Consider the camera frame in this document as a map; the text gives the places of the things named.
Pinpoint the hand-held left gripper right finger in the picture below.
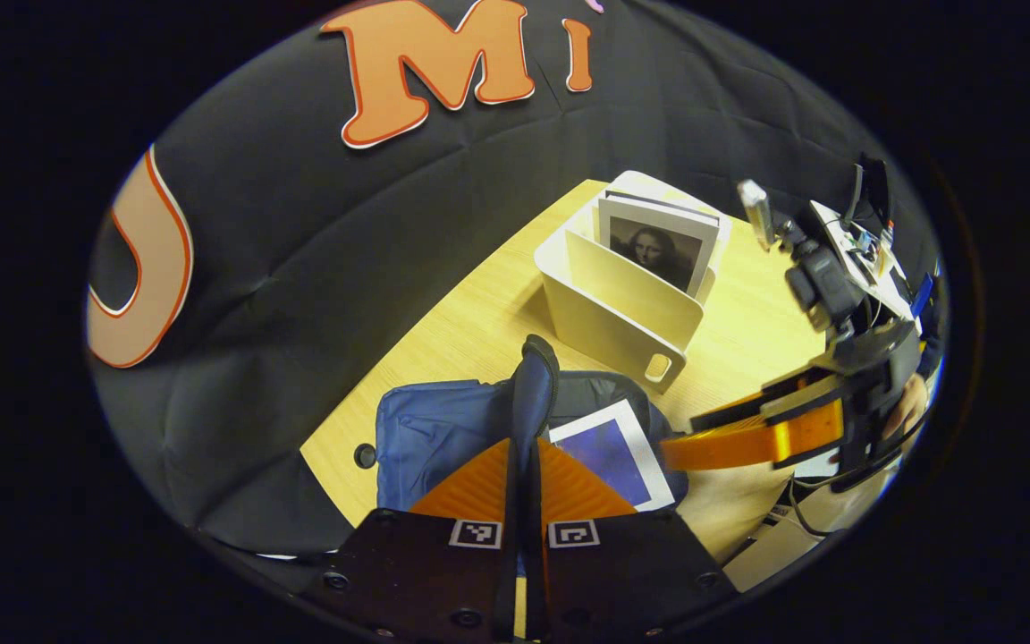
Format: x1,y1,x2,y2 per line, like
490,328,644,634
533,436,739,644

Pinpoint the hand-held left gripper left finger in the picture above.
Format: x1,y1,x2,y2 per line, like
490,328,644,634
314,436,518,644

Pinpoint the blue cover book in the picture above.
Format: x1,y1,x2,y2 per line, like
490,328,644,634
549,399,677,513

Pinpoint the blue schoolbag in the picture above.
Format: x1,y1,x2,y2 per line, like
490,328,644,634
376,335,691,573

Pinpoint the white bookshelf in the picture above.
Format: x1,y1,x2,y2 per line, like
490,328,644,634
534,170,734,395

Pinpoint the white portrait cover book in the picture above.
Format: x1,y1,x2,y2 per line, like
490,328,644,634
597,189,722,296

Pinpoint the white flat object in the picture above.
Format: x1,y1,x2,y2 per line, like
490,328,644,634
721,465,896,593

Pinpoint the black backdrop cloth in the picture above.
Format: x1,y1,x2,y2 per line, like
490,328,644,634
86,0,918,555

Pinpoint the black cable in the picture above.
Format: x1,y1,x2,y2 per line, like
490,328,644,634
783,479,838,539

